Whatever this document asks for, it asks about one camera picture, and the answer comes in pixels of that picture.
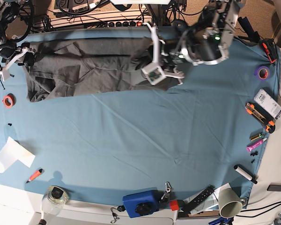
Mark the orange black utility knife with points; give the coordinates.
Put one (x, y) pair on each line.
(267, 124)

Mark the blue box with knob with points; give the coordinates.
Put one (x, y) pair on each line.
(141, 204)

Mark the black lanyard clip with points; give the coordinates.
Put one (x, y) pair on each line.
(114, 214)

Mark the dark grey T-shirt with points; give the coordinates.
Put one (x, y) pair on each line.
(67, 68)

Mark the red cube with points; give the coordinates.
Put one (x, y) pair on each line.
(174, 205)

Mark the purple white glue tube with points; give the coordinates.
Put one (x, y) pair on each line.
(255, 145)

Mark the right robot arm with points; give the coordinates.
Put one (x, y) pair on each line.
(10, 52)

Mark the blue table cloth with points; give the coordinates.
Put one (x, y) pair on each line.
(104, 146)

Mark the clear glass bottle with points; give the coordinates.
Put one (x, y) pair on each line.
(52, 204)

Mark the grey-green mug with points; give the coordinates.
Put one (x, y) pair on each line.
(230, 204)

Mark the black remote control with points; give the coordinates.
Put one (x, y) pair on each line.
(200, 198)

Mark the small black screws cluster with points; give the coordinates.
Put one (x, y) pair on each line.
(253, 154)

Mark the orange black clamp tool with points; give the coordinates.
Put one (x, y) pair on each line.
(270, 49)

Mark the purple tape roll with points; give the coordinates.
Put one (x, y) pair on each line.
(262, 73)

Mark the blue black clamp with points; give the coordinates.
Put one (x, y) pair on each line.
(252, 35)

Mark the black power strip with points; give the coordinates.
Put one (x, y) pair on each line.
(137, 23)

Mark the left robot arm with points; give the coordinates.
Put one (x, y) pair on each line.
(205, 42)

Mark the black power adapter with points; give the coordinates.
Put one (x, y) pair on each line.
(274, 188)

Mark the silver carabiner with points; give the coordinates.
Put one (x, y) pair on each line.
(168, 187)

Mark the orange marker pen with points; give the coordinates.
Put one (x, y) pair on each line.
(34, 175)

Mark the white electronic device box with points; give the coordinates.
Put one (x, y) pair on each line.
(263, 99)

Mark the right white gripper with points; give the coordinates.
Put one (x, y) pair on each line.
(24, 55)

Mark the white marker black cap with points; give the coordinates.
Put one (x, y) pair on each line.
(245, 174)

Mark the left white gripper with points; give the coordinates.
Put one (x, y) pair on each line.
(150, 61)

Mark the paper sheets under remote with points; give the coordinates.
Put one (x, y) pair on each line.
(209, 203)

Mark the red tape roll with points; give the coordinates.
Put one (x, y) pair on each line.
(9, 100)

